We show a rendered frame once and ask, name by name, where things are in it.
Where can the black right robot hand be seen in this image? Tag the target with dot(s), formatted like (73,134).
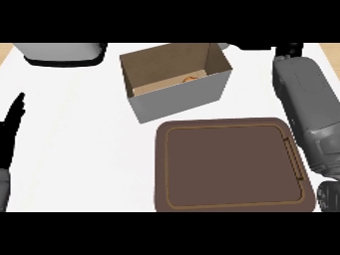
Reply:
(289,49)

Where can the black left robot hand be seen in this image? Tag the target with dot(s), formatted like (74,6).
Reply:
(2,139)

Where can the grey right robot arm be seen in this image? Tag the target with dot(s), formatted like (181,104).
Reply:
(312,113)

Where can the orange croissant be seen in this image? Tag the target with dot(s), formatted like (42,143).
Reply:
(190,79)

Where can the open cardboard box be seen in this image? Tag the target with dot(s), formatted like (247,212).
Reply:
(176,96)

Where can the brown rectangular tray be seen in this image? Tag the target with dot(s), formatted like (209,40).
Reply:
(231,166)

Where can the grey appliance with black base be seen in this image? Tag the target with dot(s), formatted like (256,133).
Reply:
(62,53)

